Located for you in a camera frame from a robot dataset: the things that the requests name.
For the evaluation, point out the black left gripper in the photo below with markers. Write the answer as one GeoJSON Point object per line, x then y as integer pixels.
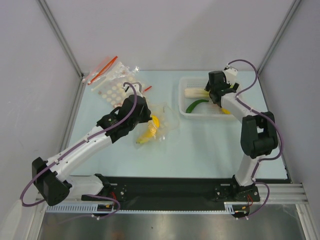
{"type": "Point", "coordinates": [146, 117]}

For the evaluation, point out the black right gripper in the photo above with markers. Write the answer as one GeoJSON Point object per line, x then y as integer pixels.
{"type": "Point", "coordinates": [215, 84]}

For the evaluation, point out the yellow banana bunch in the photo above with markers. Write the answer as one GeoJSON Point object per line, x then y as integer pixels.
{"type": "Point", "coordinates": [151, 131]}

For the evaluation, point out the clear dotted zip bag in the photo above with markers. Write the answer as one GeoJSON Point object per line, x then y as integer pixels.
{"type": "Point", "coordinates": [168, 122]}

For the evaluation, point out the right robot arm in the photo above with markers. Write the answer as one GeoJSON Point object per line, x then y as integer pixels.
{"type": "Point", "coordinates": [258, 133]}

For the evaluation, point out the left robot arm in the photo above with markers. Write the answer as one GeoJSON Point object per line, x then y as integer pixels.
{"type": "Point", "coordinates": [53, 177]}

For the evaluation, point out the clear zip bag red zipper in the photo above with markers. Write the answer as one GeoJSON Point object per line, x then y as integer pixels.
{"type": "Point", "coordinates": [95, 74]}

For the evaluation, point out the green onion stalk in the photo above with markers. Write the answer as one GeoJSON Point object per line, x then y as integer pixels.
{"type": "Point", "coordinates": [195, 93]}

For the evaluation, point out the white perforated plastic basket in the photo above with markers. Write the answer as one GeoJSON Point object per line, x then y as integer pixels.
{"type": "Point", "coordinates": [204, 110]}

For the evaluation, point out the yellow lemon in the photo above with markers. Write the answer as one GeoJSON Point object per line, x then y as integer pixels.
{"type": "Point", "coordinates": [225, 111]}

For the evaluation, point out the green chili pepper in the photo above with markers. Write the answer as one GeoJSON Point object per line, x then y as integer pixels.
{"type": "Point", "coordinates": [192, 106]}

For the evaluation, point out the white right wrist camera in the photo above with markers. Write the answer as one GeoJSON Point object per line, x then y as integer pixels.
{"type": "Point", "coordinates": [231, 75]}

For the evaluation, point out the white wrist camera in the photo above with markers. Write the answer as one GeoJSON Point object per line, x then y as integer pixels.
{"type": "Point", "coordinates": [131, 89]}
{"type": "Point", "coordinates": [231, 75]}

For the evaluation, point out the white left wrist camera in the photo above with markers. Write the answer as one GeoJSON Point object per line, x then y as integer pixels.
{"type": "Point", "coordinates": [131, 89]}

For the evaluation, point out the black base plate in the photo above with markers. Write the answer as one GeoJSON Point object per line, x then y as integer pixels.
{"type": "Point", "coordinates": [144, 193]}

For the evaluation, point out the aluminium frame rail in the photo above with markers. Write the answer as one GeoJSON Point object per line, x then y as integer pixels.
{"type": "Point", "coordinates": [50, 18]}

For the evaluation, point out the white slotted cable duct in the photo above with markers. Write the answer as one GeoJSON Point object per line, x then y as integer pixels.
{"type": "Point", "coordinates": [102, 209]}

